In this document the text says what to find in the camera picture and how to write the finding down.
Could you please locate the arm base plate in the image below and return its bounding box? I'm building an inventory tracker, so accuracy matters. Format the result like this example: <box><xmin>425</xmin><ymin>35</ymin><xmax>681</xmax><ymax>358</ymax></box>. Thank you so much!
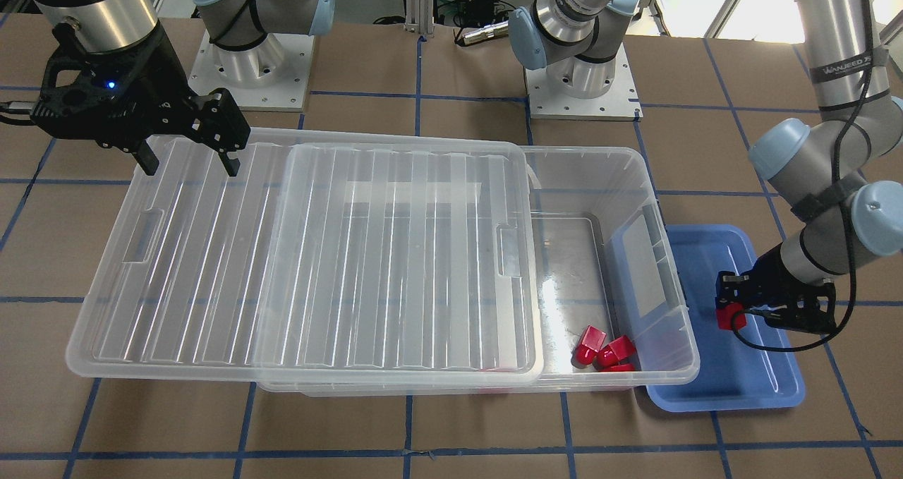
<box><xmin>188</xmin><ymin>33</ymin><xmax>318</xmax><ymax>113</ymax></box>
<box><xmin>523</xmin><ymin>44</ymin><xmax>644</xmax><ymax>121</ymax></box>

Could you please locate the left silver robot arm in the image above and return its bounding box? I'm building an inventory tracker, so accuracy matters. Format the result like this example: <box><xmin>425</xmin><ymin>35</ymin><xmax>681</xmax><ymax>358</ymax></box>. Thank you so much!
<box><xmin>509</xmin><ymin>0</ymin><xmax>901</xmax><ymax>341</ymax></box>

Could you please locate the red block in box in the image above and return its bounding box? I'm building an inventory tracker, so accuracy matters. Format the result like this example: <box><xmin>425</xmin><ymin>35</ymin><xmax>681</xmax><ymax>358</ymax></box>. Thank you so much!
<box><xmin>595</xmin><ymin>335</ymin><xmax>636</xmax><ymax>370</ymax></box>
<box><xmin>571</xmin><ymin>325</ymin><xmax>607</xmax><ymax>369</ymax></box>

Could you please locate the red block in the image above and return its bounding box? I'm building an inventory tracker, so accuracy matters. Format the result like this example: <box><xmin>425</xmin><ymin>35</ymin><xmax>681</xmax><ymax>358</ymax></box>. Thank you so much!
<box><xmin>715</xmin><ymin>302</ymin><xmax>748</xmax><ymax>331</ymax></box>
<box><xmin>595</xmin><ymin>335</ymin><xmax>636</xmax><ymax>370</ymax></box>
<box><xmin>571</xmin><ymin>325</ymin><xmax>607</xmax><ymax>369</ymax></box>

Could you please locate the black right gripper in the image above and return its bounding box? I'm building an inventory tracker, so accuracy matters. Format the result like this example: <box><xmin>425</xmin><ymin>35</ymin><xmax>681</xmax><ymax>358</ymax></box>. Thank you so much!
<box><xmin>30</xmin><ymin>20</ymin><xmax>250</xmax><ymax>177</ymax></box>

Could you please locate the blue plastic tray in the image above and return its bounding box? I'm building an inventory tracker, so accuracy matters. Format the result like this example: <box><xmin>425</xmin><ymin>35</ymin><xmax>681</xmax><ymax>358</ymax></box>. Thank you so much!
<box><xmin>610</xmin><ymin>224</ymin><xmax>806</xmax><ymax>413</ymax></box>

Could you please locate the clear plastic box lid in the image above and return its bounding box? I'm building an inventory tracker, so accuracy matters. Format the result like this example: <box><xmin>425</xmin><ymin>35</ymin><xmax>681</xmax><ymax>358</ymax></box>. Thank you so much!
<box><xmin>66</xmin><ymin>128</ymin><xmax>544</xmax><ymax>389</ymax></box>

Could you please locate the clear plastic storage box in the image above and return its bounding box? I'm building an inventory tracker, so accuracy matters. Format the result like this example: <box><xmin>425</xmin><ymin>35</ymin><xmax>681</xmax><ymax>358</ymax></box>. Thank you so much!
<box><xmin>253</xmin><ymin>144</ymin><xmax>700</xmax><ymax>396</ymax></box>

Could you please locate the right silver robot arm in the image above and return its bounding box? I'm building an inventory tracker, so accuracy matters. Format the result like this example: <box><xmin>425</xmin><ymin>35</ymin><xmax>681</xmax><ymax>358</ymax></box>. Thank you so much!
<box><xmin>2</xmin><ymin>0</ymin><xmax>335</xmax><ymax>176</ymax></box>

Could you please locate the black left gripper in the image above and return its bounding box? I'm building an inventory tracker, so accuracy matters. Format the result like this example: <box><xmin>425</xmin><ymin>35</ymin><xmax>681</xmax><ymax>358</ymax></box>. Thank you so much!
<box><xmin>716</xmin><ymin>245</ymin><xmax>837</xmax><ymax>334</ymax></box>

